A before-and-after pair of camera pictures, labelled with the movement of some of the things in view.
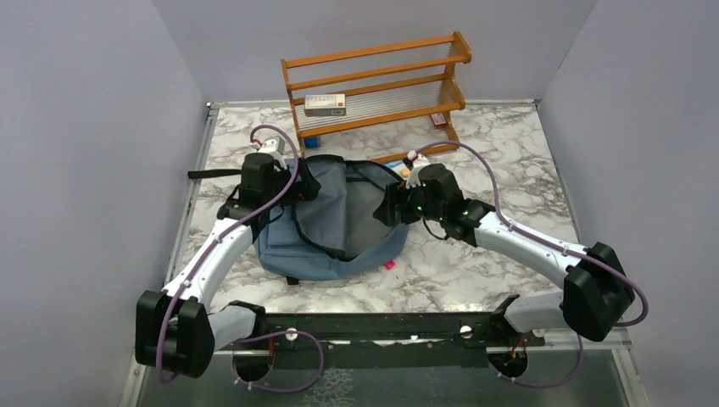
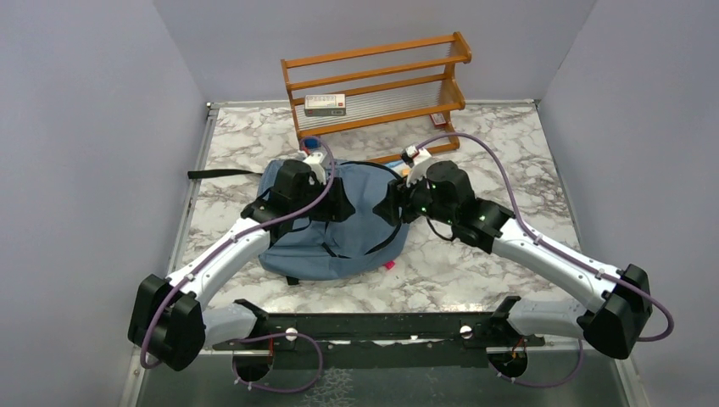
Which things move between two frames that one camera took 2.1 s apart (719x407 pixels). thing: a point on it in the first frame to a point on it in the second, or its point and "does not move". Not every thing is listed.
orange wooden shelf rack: (348, 90) does not move
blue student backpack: (333, 233) does not move
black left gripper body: (302, 190) to (331, 209)
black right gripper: (396, 195) does not move
